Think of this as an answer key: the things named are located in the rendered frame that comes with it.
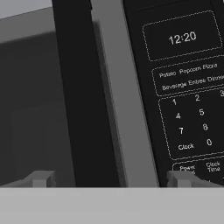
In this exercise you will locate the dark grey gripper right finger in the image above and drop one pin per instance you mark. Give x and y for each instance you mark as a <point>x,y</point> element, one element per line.
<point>179,178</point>

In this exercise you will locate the black microwave door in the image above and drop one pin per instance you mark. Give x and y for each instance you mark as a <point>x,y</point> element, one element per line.
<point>84,102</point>

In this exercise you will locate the black microwave oven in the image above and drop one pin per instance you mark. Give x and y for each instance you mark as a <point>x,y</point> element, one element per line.
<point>186,116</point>

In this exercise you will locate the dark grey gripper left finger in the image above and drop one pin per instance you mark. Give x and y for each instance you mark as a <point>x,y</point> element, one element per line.
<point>39,178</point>

